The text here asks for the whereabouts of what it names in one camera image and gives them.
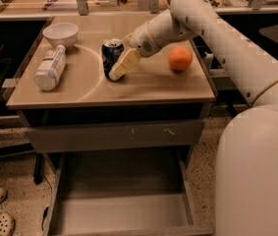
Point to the clear plastic water bottle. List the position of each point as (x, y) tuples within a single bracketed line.
[(49, 71)]

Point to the grey top drawer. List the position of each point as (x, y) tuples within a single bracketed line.
[(115, 135)]

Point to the lower beige perforated clog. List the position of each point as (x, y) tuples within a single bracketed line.
[(7, 224)]

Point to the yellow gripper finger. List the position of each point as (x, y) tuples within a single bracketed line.
[(126, 62)]

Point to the open grey middle drawer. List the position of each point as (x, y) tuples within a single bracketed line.
[(127, 192)]

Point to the white ceramic bowl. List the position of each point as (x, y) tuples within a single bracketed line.
[(65, 34)]

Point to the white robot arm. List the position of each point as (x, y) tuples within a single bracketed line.
[(246, 185)]

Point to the orange fruit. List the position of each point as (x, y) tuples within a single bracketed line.
[(180, 58)]

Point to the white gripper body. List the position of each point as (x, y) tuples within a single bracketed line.
[(140, 40)]

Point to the blue pepsi can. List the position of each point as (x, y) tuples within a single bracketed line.
[(111, 50)]

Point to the beige top drawer cabinet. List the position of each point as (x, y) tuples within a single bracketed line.
[(150, 92)]

